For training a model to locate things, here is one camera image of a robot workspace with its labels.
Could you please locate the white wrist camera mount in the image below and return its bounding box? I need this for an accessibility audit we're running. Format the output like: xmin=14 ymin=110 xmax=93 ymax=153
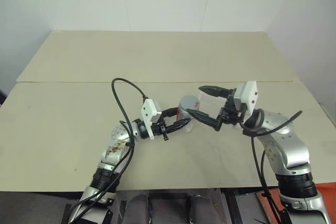
xmin=140 ymin=98 xmax=163 ymax=140
xmin=233 ymin=80 xmax=259 ymax=116

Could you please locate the dark grey rounded shape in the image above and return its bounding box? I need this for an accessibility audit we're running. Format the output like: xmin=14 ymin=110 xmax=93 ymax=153
xmin=123 ymin=194 xmax=149 ymax=224
xmin=189 ymin=194 xmax=211 ymax=224

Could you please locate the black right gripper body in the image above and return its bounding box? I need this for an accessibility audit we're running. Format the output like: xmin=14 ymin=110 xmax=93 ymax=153
xmin=216 ymin=93 xmax=248 ymax=130

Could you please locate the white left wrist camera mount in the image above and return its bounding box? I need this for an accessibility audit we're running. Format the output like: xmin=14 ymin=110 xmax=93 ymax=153
xmin=140 ymin=98 xmax=163 ymax=140

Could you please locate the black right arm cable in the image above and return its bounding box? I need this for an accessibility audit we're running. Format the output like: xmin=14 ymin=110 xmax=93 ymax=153
xmin=241 ymin=109 xmax=304 ymax=224

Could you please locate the orange red panel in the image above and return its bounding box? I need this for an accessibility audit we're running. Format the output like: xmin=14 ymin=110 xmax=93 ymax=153
xmin=256 ymin=181 xmax=336 ymax=224

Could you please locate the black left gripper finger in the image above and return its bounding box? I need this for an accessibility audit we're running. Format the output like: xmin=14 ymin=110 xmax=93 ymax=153
xmin=165 ymin=118 xmax=192 ymax=134
xmin=160 ymin=106 xmax=181 ymax=124

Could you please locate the silver red soda can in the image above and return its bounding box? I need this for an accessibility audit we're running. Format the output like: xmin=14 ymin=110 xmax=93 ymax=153
xmin=176 ymin=94 xmax=202 ymax=133

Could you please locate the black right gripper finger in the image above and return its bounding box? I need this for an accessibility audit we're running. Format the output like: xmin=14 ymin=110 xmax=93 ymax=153
xmin=187 ymin=108 xmax=223 ymax=132
xmin=198 ymin=85 xmax=235 ymax=99

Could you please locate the grey jar lid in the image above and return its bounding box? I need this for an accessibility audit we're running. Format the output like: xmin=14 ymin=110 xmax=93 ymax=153
xmin=179 ymin=94 xmax=201 ymax=111

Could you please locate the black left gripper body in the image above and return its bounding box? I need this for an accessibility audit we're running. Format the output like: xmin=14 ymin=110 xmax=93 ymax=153
xmin=152 ymin=119 xmax=170 ymax=142

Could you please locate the black metal frame bar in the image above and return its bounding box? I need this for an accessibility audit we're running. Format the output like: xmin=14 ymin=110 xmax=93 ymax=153
xmin=222 ymin=187 xmax=253 ymax=224

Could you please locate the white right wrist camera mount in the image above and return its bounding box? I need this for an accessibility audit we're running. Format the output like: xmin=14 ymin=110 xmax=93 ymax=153
xmin=233 ymin=80 xmax=259 ymax=116

